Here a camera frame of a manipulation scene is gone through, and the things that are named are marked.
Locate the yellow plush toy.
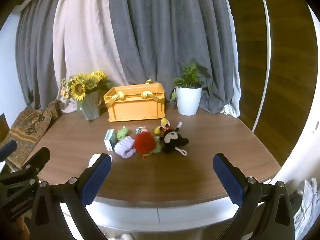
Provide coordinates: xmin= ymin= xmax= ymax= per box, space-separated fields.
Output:
xmin=154 ymin=118 xmax=172 ymax=134

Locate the white sheer curtain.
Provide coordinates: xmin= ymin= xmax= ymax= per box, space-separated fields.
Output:
xmin=223 ymin=0 xmax=242 ymax=118

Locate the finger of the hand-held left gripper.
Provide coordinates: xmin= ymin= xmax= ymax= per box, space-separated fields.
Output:
xmin=0 ymin=147 xmax=51 ymax=193
xmin=0 ymin=140 xmax=18 ymax=173

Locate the yellow plastic crate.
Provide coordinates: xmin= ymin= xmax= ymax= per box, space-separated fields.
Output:
xmin=103 ymin=82 xmax=166 ymax=123

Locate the grey curtain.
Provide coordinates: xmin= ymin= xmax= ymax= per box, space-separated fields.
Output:
xmin=107 ymin=0 xmax=238 ymax=116
xmin=15 ymin=10 xmax=64 ymax=108

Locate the red knitted toy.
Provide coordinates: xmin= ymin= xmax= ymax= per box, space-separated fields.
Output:
xmin=133 ymin=132 xmax=164 ymax=161

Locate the black mouse plush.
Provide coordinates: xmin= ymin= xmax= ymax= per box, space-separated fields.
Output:
xmin=160 ymin=121 xmax=190 ymax=156

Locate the pale pink curtain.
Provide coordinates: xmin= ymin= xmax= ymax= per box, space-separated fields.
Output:
xmin=52 ymin=0 xmax=131 ymax=113

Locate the green leafy houseplant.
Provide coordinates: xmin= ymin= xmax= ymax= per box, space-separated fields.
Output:
xmin=170 ymin=61 xmax=213 ymax=102

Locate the pale blue tissue pack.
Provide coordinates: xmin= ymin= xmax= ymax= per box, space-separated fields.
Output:
xmin=104 ymin=129 xmax=118 ymax=152

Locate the grey white garment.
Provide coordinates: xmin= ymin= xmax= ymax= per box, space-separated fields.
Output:
xmin=291 ymin=179 xmax=320 ymax=233

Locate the artificial sunflower bouquet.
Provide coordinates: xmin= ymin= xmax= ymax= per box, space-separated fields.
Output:
xmin=61 ymin=70 xmax=118 ymax=102

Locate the white curved frame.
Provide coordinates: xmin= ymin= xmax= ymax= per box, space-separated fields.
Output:
xmin=251 ymin=0 xmax=272 ymax=133

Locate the brown patterned woven cloth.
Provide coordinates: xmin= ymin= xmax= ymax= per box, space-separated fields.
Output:
xmin=0 ymin=100 xmax=62 ymax=171

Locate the yellow ribbon handle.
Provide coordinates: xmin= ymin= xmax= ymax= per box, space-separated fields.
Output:
xmin=141 ymin=78 xmax=159 ymax=103
xmin=111 ymin=90 xmax=126 ymax=101

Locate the white ribbed plant pot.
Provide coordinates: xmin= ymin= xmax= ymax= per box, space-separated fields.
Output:
xmin=176 ymin=86 xmax=203 ymax=116

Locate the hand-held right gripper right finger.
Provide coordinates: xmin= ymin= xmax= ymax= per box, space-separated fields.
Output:
xmin=212 ymin=152 xmax=295 ymax=240

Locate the green frog plush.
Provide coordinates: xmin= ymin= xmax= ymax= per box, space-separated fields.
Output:
xmin=116 ymin=127 xmax=131 ymax=141

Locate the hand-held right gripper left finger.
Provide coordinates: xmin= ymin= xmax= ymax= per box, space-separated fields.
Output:
xmin=29 ymin=153 xmax=112 ymax=240

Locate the pale green ribbed vase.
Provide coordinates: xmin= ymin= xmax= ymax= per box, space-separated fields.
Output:
xmin=76 ymin=90 xmax=106 ymax=120

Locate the white soft cloth item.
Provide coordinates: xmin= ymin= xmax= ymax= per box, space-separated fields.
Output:
xmin=87 ymin=154 xmax=113 ymax=168

